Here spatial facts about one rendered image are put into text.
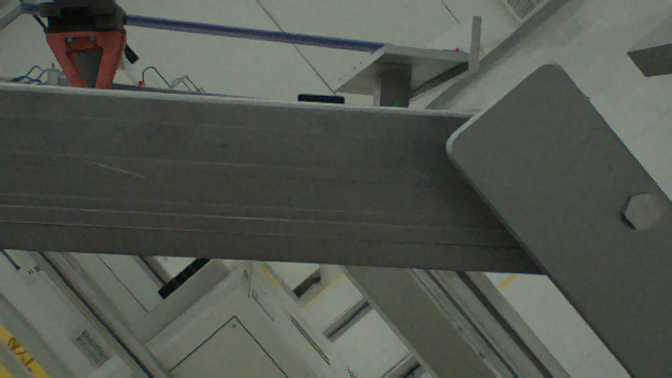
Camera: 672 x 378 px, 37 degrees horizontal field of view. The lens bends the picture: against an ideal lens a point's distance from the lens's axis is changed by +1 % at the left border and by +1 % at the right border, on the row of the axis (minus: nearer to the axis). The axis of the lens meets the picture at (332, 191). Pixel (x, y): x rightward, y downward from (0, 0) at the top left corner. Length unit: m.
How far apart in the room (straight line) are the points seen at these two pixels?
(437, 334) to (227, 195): 0.94
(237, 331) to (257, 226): 1.49
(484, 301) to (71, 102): 0.80
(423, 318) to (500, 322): 0.18
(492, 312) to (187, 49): 7.49
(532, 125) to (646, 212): 0.05
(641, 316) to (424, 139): 0.10
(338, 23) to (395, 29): 0.49
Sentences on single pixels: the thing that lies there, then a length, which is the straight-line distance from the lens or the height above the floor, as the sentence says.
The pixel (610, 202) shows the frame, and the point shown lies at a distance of 0.36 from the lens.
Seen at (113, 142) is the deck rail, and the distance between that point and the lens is 0.38.
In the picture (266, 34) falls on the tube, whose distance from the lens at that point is 1.18.
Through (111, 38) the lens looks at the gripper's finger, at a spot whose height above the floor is 0.96.
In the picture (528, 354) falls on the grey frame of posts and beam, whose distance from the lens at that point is 1.16.
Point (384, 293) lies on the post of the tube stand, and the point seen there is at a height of 0.55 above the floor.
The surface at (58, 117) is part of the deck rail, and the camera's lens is 0.39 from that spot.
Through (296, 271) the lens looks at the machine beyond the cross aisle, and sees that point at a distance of 5.43.
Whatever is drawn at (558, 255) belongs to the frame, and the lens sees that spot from 0.35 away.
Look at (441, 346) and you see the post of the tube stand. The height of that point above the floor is 0.45.
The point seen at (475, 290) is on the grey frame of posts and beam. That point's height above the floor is 0.52.
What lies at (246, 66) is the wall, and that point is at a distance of 8.49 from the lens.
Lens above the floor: 0.80
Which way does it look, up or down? 5 degrees down
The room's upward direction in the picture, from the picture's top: 40 degrees counter-clockwise
